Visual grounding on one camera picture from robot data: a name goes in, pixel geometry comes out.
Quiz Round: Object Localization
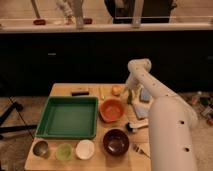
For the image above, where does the metal cup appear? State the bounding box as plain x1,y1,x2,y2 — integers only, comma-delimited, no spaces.
33,141,49,158

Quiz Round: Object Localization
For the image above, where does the yellow-green stick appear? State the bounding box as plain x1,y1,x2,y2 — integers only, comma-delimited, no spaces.
99,86,105,100

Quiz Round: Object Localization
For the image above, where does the grey-blue folded cloth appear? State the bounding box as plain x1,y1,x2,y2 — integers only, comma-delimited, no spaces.
133,103,149,120

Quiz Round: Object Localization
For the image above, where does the white small bowl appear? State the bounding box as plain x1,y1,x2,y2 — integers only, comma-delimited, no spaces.
75,140,95,160

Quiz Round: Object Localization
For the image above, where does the blue sponge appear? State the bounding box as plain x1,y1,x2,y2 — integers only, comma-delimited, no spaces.
139,88,151,103

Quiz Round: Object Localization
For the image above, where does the dark purple bowl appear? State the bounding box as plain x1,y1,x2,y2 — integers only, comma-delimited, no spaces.
103,129,130,157

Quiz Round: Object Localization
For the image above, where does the green pepper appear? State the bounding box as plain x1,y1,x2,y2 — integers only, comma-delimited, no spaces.
127,89,133,105

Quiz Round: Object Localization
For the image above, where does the wooden table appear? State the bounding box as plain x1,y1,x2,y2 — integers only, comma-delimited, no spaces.
24,83,158,171

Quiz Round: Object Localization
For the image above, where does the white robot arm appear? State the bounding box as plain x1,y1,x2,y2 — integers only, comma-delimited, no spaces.
126,58,198,171

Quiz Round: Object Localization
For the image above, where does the orange bowl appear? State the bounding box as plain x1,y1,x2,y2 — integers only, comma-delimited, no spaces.
99,99,125,123

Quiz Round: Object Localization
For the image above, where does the metal fork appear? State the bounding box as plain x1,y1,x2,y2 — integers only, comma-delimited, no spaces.
133,144,150,159

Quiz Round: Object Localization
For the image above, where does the orange round fruit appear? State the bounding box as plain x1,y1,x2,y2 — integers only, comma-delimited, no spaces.
111,85,122,96

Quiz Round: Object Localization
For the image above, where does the green plastic tray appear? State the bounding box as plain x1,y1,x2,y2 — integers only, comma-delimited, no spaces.
36,96,98,139

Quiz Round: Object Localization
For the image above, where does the black tripod stand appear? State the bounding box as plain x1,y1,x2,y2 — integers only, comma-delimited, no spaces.
0,79,38,141

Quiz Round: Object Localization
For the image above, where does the light green cup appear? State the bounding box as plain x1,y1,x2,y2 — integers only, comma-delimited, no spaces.
55,144,72,161

